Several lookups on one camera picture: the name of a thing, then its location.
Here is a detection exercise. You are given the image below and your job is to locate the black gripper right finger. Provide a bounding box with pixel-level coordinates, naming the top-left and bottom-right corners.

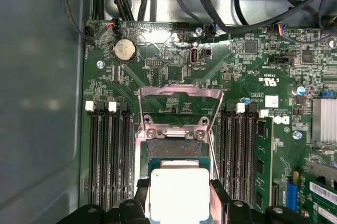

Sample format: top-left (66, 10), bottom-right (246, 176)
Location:
top-left (210, 179), bottom-right (313, 224)

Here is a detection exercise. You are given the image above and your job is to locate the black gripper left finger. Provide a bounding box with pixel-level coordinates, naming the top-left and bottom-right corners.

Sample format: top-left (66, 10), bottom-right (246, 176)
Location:
top-left (62, 179), bottom-right (151, 224)

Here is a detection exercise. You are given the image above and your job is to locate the silver CPU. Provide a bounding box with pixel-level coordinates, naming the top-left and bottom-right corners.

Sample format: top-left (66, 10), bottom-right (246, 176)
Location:
top-left (147, 157), bottom-right (222, 224)

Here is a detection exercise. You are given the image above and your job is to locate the metal socket cover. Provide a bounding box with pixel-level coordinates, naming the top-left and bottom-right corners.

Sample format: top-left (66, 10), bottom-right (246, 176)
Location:
top-left (137, 83), bottom-right (224, 140)

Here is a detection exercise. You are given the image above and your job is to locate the CPU socket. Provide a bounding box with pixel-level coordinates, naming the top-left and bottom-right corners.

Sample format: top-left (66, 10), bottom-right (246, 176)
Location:
top-left (134, 114), bottom-right (219, 182)

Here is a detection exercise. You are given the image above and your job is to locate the RAM slot with black clip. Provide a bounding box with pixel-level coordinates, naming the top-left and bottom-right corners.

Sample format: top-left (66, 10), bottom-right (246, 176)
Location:
top-left (242, 102), bottom-right (255, 201)
top-left (220, 102), bottom-right (232, 201)
top-left (120, 102), bottom-right (133, 203)
top-left (94, 102), bottom-right (112, 206)

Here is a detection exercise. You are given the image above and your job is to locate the RAM slot with white clip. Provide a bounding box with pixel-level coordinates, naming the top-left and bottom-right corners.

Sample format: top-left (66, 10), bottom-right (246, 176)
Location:
top-left (85, 100), bottom-right (101, 206)
top-left (108, 101), bottom-right (122, 206)
top-left (231, 102), bottom-right (246, 201)

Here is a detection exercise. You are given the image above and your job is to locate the thin metal locking lever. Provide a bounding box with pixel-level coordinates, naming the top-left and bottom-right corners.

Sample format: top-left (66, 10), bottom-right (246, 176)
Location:
top-left (208, 129), bottom-right (221, 181)

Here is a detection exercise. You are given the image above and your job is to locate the green RAM stick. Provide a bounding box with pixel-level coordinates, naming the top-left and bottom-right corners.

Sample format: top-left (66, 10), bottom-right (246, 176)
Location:
top-left (254, 115), bottom-right (275, 214)

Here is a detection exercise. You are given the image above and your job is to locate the green motherboard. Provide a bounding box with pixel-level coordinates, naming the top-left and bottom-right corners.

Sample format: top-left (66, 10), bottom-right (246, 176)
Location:
top-left (78, 20), bottom-right (337, 224)

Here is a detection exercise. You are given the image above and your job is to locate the silver chipset heatsink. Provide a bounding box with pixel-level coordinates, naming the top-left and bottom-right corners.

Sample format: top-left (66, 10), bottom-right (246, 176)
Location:
top-left (312, 99), bottom-right (337, 143)

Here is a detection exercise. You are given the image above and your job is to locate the round coin battery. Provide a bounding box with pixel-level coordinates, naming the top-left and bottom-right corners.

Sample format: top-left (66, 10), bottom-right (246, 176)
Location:
top-left (112, 38), bottom-right (137, 63)

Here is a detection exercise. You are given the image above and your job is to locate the internal USB port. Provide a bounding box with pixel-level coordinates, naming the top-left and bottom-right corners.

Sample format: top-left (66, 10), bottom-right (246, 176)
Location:
top-left (189, 46), bottom-right (200, 67)

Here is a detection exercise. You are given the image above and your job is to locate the black PC case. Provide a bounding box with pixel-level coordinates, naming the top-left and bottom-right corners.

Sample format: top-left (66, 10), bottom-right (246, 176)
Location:
top-left (0, 0), bottom-right (337, 224)

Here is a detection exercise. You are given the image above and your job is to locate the thick black cable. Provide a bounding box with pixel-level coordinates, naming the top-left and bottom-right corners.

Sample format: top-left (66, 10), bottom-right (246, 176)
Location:
top-left (189, 0), bottom-right (337, 34)

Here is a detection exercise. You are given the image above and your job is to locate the thin black cable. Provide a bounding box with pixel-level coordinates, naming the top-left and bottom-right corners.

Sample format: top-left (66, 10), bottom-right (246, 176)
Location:
top-left (61, 0), bottom-right (88, 42)

